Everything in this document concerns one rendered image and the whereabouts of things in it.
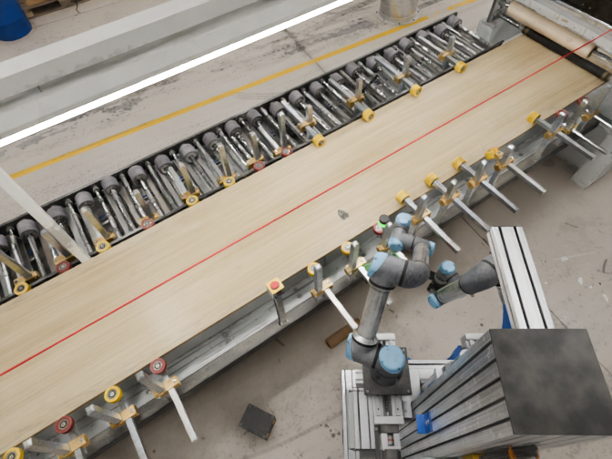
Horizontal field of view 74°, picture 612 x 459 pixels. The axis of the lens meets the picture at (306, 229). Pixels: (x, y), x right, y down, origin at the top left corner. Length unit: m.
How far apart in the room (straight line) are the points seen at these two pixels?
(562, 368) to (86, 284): 2.40
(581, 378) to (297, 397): 2.20
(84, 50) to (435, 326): 2.87
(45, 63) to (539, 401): 1.46
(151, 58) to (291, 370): 2.40
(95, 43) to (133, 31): 0.10
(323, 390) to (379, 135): 1.89
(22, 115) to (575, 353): 1.54
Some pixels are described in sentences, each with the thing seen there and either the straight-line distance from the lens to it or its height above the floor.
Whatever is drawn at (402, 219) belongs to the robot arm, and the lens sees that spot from 2.12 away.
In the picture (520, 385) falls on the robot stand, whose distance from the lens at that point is 1.17.
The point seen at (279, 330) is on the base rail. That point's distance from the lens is 2.52.
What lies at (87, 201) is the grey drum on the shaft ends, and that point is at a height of 0.84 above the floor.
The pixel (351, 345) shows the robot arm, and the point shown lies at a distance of 1.90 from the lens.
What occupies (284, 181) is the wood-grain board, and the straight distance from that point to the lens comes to 2.81.
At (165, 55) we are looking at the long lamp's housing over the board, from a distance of 1.34.
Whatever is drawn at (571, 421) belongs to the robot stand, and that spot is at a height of 2.03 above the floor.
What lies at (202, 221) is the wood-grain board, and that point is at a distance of 2.72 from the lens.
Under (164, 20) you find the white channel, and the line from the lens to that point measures 1.31.
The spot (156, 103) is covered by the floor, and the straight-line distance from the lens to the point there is 5.12.
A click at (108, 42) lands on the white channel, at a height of 2.45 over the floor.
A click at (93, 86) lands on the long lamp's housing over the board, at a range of 1.32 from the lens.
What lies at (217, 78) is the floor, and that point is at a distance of 5.24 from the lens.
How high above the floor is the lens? 3.08
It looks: 58 degrees down
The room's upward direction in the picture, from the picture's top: 4 degrees counter-clockwise
